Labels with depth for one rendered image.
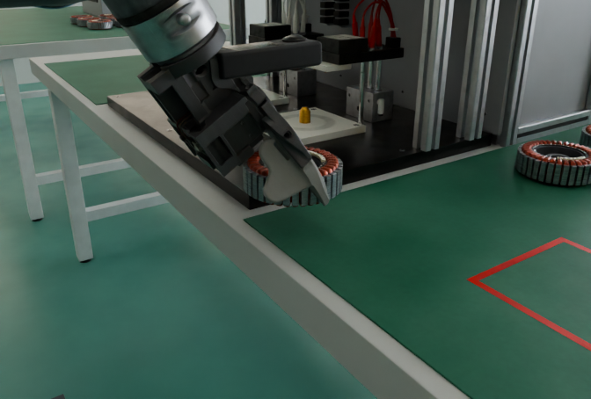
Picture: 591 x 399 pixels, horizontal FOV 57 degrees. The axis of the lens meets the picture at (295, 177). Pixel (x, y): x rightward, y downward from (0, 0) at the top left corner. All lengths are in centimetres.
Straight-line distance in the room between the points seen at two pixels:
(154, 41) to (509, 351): 38
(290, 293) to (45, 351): 129
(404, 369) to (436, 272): 15
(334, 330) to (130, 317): 136
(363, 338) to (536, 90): 66
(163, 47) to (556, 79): 77
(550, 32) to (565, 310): 59
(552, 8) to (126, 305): 148
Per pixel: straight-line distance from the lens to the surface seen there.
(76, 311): 191
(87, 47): 240
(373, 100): 98
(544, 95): 106
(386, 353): 46
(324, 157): 61
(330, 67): 91
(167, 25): 47
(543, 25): 101
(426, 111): 84
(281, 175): 53
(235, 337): 169
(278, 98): 111
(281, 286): 57
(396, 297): 52
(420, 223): 66
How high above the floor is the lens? 104
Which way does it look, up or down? 22 degrees down
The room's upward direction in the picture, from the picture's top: straight up
